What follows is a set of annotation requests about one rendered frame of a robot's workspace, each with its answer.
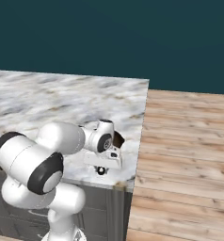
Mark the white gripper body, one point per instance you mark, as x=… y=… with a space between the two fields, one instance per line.
x=99 y=160

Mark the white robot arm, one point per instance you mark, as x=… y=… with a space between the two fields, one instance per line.
x=29 y=163

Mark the brown cup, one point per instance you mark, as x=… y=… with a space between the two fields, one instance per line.
x=118 y=139

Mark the grey base cabinet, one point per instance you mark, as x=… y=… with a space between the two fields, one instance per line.
x=117 y=216

